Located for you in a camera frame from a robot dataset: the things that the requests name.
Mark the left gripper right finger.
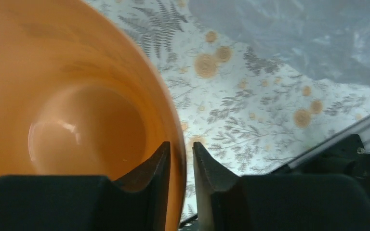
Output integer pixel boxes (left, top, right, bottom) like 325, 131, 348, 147
193, 141, 370, 231

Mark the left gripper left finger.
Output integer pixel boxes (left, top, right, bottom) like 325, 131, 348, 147
0, 141, 171, 231

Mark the orange plastic trash bin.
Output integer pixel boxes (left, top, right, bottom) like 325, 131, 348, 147
0, 0, 186, 231

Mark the light blue plastic trash bag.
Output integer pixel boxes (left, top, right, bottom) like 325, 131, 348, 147
188, 0, 370, 87

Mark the floral patterned table mat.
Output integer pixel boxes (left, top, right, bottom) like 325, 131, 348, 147
90, 0, 370, 220

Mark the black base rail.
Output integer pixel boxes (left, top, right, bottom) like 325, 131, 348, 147
178, 134, 370, 229

